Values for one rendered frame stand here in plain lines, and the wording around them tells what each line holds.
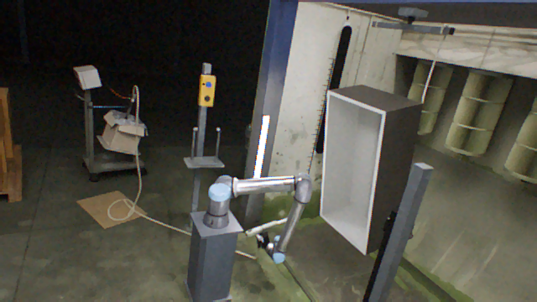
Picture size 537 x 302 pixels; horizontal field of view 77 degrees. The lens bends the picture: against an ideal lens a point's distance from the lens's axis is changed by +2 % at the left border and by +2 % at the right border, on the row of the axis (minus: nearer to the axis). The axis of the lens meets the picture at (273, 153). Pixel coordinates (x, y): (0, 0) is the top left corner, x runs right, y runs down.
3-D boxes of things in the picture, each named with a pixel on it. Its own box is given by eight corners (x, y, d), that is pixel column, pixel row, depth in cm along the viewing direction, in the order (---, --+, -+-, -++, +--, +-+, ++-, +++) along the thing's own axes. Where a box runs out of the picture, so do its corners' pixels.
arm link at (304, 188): (315, 190, 229) (284, 266, 251) (315, 182, 241) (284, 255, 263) (299, 184, 228) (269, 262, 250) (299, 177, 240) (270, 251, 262)
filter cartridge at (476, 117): (447, 164, 295) (482, 68, 267) (432, 151, 329) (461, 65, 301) (489, 171, 294) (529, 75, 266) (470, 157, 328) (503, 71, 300)
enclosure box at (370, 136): (348, 205, 328) (362, 84, 275) (397, 241, 280) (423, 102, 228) (320, 216, 312) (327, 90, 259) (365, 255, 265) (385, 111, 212)
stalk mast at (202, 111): (194, 225, 344) (209, 63, 288) (195, 227, 340) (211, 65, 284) (188, 225, 341) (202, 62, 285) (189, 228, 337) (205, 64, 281)
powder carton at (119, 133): (94, 133, 416) (105, 104, 411) (129, 141, 446) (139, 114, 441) (105, 148, 378) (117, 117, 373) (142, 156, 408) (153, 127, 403)
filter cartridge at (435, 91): (432, 141, 365) (459, 63, 335) (426, 148, 336) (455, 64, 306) (398, 132, 382) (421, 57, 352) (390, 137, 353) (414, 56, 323)
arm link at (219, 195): (204, 213, 232) (206, 190, 226) (210, 201, 248) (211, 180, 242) (226, 216, 232) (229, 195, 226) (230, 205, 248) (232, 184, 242)
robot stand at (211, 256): (192, 310, 244) (200, 236, 223) (183, 281, 269) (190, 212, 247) (232, 300, 259) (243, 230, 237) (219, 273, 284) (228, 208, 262)
